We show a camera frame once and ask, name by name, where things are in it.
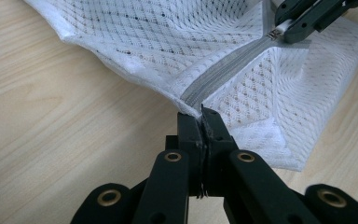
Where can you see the white mesh laundry bag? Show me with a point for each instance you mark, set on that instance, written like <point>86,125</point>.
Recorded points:
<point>183,40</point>

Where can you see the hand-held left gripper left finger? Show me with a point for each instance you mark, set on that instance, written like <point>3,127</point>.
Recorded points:
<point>189,149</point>

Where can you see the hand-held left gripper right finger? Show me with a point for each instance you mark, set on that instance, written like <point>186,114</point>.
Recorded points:
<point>218,143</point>

